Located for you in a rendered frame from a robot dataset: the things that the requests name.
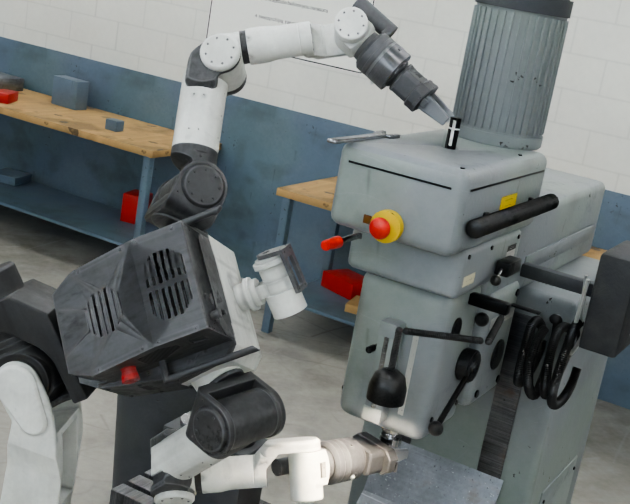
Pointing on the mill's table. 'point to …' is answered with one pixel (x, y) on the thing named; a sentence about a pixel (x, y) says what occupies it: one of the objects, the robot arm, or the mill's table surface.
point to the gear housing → (432, 263)
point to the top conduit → (510, 215)
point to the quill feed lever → (466, 368)
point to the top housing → (434, 186)
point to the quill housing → (431, 399)
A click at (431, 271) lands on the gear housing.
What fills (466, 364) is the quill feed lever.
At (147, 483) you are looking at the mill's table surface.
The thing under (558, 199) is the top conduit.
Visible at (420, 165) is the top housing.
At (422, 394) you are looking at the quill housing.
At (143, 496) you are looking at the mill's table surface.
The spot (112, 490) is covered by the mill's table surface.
